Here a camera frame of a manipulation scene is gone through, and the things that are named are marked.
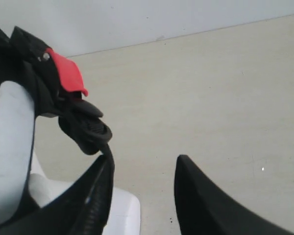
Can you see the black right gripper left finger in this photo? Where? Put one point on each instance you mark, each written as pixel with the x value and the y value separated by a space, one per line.
pixel 83 209

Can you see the black helmet with visor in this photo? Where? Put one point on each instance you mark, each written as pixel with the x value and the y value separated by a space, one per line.
pixel 60 89

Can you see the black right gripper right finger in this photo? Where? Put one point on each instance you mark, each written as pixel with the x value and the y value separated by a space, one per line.
pixel 259 205

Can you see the white mannequin head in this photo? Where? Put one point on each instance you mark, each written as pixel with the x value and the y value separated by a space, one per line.
pixel 19 168

